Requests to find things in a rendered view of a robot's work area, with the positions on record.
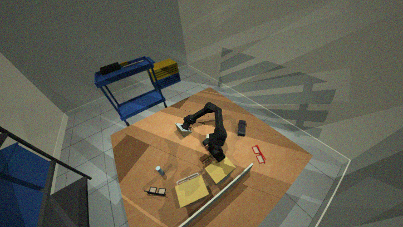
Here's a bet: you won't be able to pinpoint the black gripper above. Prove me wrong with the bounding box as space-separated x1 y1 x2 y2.
203 138 225 162

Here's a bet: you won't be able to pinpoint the black-framed glasses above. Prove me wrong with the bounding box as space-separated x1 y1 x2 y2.
144 187 166 196

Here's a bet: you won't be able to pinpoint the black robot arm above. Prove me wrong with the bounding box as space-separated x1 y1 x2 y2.
181 102 227 158

